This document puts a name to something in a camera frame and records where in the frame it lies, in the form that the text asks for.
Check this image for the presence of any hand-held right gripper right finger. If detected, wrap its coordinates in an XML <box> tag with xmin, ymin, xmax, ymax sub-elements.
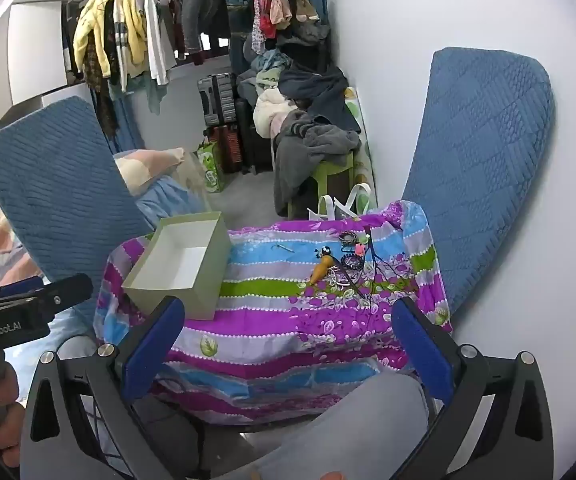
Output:
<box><xmin>392</xmin><ymin>297</ymin><xmax>556</xmax><ymax>480</ymax></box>

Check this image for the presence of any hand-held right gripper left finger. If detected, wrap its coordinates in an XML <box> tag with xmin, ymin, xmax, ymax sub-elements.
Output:
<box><xmin>20</xmin><ymin>296</ymin><xmax>186</xmax><ymax>480</ymax></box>

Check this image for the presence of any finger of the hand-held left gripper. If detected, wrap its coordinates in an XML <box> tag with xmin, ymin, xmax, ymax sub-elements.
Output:
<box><xmin>0</xmin><ymin>276</ymin><xmax>43</xmax><ymax>307</ymax></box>
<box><xmin>28</xmin><ymin>274</ymin><xmax>94</xmax><ymax>317</ymax></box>

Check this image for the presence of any green cardboard box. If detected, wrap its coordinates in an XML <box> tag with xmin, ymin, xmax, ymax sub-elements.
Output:
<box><xmin>122</xmin><ymin>211</ymin><xmax>232</xmax><ymax>321</ymax></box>

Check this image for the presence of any person's left hand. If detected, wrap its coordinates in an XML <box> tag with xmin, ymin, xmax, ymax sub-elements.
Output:
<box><xmin>0</xmin><ymin>360</ymin><xmax>26</xmax><ymax>453</ymax></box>

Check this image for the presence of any blue quilted cushion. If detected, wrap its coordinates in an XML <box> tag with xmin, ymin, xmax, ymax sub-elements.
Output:
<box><xmin>0</xmin><ymin>96</ymin><xmax>159</xmax><ymax>331</ymax></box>
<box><xmin>400</xmin><ymin>47</ymin><xmax>556</xmax><ymax>316</ymax></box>

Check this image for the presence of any floral striped printed cloth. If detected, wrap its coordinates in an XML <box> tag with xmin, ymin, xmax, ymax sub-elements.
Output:
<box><xmin>92</xmin><ymin>200</ymin><xmax>454</xmax><ymax>426</ymax></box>

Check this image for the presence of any orange carrot-shaped ornament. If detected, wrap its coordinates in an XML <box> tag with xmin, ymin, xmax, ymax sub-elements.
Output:
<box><xmin>309</xmin><ymin>255</ymin><xmax>334</xmax><ymax>287</ymax></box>

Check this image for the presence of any light blue bedding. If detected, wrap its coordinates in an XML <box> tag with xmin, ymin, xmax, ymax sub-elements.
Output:
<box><xmin>135</xmin><ymin>176</ymin><xmax>209</xmax><ymax>235</ymax></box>

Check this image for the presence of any pink and cream pillow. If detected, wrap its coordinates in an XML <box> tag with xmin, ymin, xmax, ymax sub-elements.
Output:
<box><xmin>112</xmin><ymin>147</ymin><xmax>187</xmax><ymax>194</ymax></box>

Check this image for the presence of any white tote bag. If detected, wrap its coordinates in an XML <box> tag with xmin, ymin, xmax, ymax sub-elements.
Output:
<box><xmin>308</xmin><ymin>183</ymin><xmax>373</xmax><ymax>222</ymax></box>

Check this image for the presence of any green shopping bag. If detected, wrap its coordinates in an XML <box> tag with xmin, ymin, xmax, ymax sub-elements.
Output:
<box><xmin>197</xmin><ymin>141</ymin><xmax>227</xmax><ymax>194</ymax></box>

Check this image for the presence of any green plastic stool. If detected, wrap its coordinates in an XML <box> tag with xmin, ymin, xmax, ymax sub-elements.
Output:
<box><xmin>288</xmin><ymin>152</ymin><xmax>357</xmax><ymax>221</ymax></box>

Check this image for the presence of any red striped suitcase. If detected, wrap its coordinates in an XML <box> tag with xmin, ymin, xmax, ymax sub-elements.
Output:
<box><xmin>207</xmin><ymin>124</ymin><xmax>245</xmax><ymax>174</ymax></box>

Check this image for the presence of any dark patterned garment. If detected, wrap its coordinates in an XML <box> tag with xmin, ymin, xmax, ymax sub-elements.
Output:
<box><xmin>85</xmin><ymin>35</ymin><xmax>119</xmax><ymax>137</ymax></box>

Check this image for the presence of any teal garment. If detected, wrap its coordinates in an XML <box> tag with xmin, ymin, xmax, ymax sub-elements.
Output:
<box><xmin>110</xmin><ymin>67</ymin><xmax>169</xmax><ymax>115</ymax></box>

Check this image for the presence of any white cabinet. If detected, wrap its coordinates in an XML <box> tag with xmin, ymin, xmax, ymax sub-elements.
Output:
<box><xmin>0</xmin><ymin>1</ymin><xmax>76</xmax><ymax>126</ymax></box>

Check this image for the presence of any floral mat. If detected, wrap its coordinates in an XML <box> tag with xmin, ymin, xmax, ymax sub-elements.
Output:
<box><xmin>343</xmin><ymin>87</ymin><xmax>377</xmax><ymax>211</ymax></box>

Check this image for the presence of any black suitcase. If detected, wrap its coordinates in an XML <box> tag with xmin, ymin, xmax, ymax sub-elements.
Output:
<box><xmin>235</xmin><ymin>97</ymin><xmax>275</xmax><ymax>176</ymax></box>

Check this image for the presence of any grey suitcase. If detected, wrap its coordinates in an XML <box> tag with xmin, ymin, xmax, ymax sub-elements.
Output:
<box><xmin>197</xmin><ymin>72</ymin><xmax>237</xmax><ymax>127</ymax></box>

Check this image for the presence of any pile of clothes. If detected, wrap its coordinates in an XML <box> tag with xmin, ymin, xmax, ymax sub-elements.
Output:
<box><xmin>238</xmin><ymin>20</ymin><xmax>363</xmax><ymax>217</ymax></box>

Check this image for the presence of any yellow hooded jacket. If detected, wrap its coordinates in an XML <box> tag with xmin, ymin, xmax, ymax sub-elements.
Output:
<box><xmin>72</xmin><ymin>0</ymin><xmax>119</xmax><ymax>82</ymax></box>

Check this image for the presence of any white shirt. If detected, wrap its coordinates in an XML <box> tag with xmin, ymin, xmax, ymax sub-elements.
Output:
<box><xmin>142</xmin><ymin>0</ymin><xmax>177</xmax><ymax>87</ymax></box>

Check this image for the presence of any pale yellow jacket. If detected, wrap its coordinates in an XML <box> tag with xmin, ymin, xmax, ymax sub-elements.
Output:
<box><xmin>119</xmin><ymin>0</ymin><xmax>149</xmax><ymax>68</ymax></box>

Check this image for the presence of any dark hanging jacket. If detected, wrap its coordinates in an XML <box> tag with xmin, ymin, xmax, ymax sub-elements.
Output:
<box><xmin>182</xmin><ymin>0</ymin><xmax>231</xmax><ymax>55</ymax></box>

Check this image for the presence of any hanging socks and underwear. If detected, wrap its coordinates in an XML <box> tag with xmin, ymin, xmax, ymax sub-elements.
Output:
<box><xmin>250</xmin><ymin>0</ymin><xmax>321</xmax><ymax>53</ymax></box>

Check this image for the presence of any silver chain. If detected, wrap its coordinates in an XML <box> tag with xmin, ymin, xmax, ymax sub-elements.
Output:
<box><xmin>325</xmin><ymin>270</ymin><xmax>357</xmax><ymax>292</ymax></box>

